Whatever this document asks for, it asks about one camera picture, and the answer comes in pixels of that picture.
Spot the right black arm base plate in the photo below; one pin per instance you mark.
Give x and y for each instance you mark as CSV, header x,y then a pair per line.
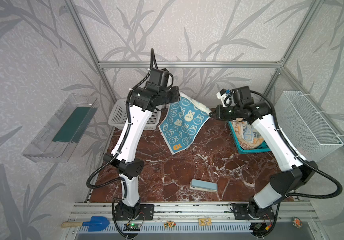
x,y
244,211

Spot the small yellow circuit board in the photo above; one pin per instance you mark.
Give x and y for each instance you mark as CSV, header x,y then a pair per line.
x,y
205,222

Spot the green microcontroller board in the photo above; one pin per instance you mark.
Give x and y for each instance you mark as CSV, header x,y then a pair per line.
x,y
132,227

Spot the blue bunny pattern towel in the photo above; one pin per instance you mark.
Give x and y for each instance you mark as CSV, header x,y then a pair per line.
x,y
183,121

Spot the blue toy shovel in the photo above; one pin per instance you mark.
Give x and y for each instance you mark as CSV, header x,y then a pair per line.
x,y
96,224

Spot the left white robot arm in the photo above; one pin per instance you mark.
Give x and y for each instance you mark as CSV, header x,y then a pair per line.
x,y
138,109

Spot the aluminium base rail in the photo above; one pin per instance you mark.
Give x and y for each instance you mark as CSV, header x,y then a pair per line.
x,y
185,212

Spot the teal perforated plastic basket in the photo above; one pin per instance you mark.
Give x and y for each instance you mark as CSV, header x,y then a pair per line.
x,y
263,148

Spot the white perforated plastic basket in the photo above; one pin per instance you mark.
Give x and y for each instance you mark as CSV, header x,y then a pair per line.
x,y
118,117

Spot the white wire mesh basket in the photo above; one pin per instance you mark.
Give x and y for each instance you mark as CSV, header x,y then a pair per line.
x,y
305,126

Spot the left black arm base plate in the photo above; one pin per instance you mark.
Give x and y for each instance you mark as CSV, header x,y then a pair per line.
x,y
139,212

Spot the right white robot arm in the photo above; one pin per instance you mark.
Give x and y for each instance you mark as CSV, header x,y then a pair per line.
x,y
296,170

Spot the light blue stapler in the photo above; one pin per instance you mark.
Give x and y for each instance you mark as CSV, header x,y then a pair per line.
x,y
200,185

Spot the round orange circuit board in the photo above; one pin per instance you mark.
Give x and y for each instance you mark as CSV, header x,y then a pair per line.
x,y
297,223

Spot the blue rabbit print towel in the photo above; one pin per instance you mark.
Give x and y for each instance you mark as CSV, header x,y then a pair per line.
x,y
254,137

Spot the right controller board with wires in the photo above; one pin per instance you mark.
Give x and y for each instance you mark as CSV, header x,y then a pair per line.
x,y
261,230

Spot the clear plastic wall tray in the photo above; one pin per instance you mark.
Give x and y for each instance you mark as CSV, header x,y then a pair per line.
x,y
58,139

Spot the aluminium horizontal frame bar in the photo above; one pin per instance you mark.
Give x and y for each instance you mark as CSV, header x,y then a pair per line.
x,y
186,64

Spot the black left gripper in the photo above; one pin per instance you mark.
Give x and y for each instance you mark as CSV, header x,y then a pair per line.
x,y
174,95

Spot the orange rabbit print towel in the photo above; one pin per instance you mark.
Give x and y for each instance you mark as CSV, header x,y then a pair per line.
x,y
239,128

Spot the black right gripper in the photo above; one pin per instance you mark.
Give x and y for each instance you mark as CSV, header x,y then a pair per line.
x,y
217,114

